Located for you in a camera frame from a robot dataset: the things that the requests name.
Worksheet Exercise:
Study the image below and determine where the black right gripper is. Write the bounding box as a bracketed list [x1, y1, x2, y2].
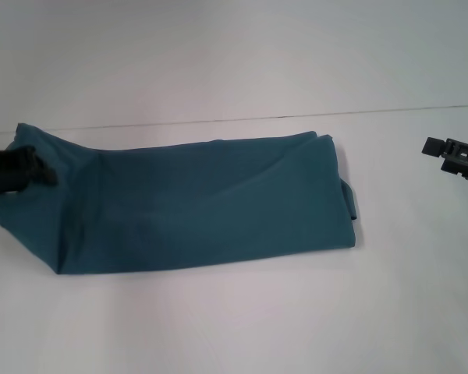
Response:
[421, 136, 468, 182]

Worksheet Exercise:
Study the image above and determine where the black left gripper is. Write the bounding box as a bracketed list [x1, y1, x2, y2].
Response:
[0, 146, 59, 198]

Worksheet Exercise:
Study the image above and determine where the teal T-shirt pink FREE print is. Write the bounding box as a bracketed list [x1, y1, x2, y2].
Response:
[0, 122, 359, 276]

